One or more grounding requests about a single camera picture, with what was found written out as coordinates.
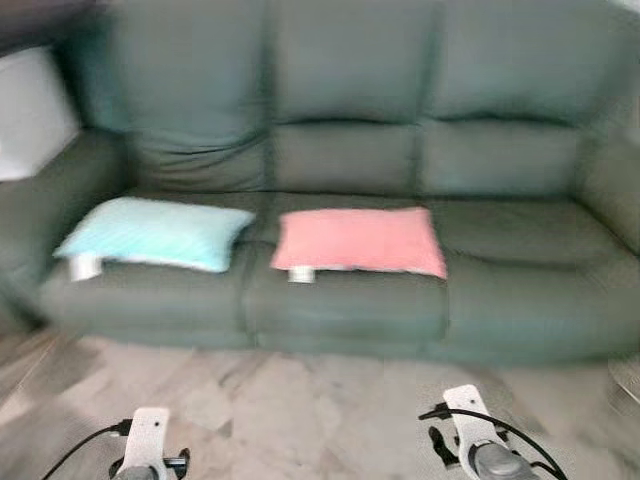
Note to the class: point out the mint dotted pillow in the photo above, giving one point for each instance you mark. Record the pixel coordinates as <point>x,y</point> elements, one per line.
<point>150,235</point>

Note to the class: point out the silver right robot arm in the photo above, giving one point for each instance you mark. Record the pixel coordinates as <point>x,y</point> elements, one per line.
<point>500,465</point>

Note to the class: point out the pink pillow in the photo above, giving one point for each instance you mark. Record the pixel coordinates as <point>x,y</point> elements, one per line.
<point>360,240</point>

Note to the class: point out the dark green leather sofa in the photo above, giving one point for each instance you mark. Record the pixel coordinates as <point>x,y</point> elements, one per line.
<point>350,100</point>

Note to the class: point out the white storage box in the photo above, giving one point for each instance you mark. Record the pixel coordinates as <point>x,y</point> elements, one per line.
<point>35,110</point>

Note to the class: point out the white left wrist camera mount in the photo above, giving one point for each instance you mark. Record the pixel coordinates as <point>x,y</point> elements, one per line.
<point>148,435</point>

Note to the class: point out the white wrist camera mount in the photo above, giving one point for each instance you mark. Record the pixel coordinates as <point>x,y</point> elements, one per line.
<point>148,435</point>
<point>470,415</point>

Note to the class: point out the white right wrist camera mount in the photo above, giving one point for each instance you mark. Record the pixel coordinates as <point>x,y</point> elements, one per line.
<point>470,415</point>

